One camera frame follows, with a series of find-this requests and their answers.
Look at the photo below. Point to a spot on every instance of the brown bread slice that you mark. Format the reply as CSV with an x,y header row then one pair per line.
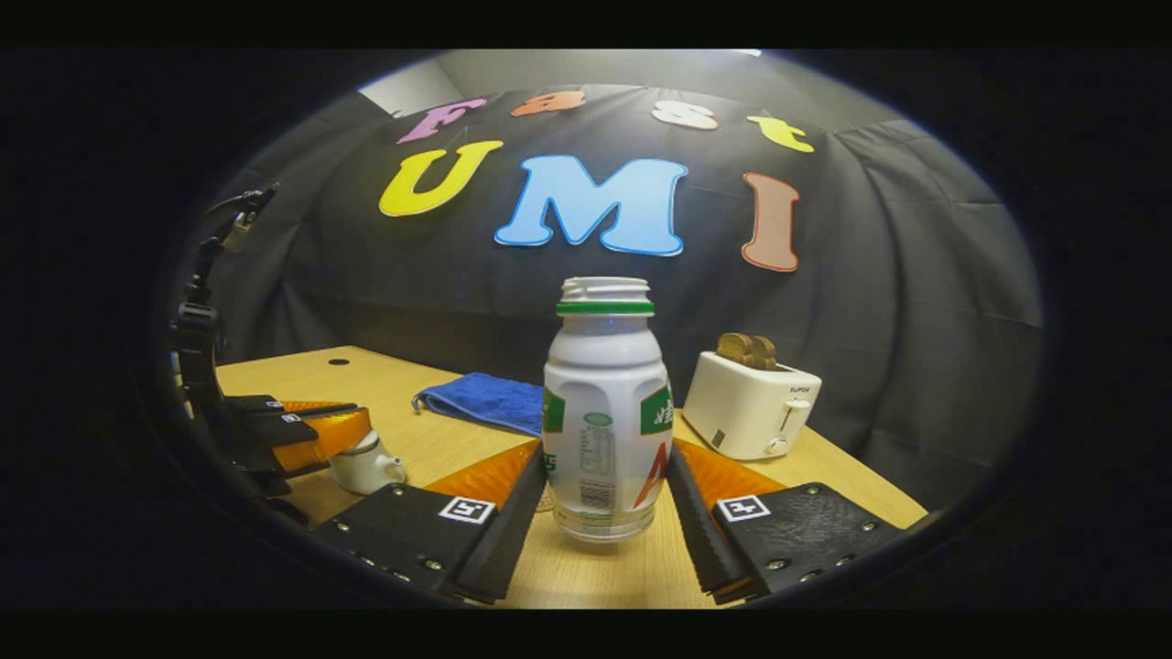
x,y
732,346
765,353

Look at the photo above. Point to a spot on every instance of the blue towel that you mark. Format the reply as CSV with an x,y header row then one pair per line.
x,y
485,401

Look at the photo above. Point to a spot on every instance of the black backdrop cloth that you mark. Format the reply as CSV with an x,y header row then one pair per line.
x,y
870,275

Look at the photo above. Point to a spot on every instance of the white teacup lid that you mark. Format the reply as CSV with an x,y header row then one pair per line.
x,y
366,444

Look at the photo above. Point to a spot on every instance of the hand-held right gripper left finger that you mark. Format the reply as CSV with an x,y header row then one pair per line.
x,y
513,526

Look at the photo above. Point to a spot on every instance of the white toaster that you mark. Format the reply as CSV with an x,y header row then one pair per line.
x,y
742,412

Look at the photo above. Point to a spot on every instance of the white plastic water bottle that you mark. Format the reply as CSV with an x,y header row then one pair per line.
x,y
604,403

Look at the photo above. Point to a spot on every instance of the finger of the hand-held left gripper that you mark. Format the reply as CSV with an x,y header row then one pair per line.
x,y
275,405
320,444

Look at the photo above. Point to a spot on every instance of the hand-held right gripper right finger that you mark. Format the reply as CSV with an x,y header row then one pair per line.
x,y
691,526

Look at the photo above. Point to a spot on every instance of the white ceramic teacup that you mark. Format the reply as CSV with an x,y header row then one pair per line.
x,y
371,471

